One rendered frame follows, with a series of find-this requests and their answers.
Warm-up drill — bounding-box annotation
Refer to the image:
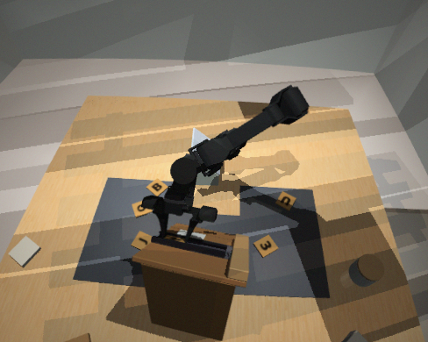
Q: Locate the white paper ticket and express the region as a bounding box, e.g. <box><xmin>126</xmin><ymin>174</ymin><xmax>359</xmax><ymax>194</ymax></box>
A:
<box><xmin>176</xmin><ymin>229</ymin><xmax>206</xmax><ymax>239</ymax></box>

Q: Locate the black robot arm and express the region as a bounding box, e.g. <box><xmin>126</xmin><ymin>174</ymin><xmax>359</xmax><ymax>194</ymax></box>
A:
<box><xmin>162</xmin><ymin>85</ymin><xmax>310</xmax><ymax>217</ymax></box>

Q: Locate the brown flat wooden board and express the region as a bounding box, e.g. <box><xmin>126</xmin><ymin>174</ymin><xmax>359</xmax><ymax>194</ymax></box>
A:
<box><xmin>66</xmin><ymin>333</ymin><xmax>91</xmax><ymax>342</ymax></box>

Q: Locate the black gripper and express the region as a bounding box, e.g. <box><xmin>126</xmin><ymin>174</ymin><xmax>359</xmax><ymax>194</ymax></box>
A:
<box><xmin>141</xmin><ymin>180</ymin><xmax>218</xmax><ymax>243</ymax></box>

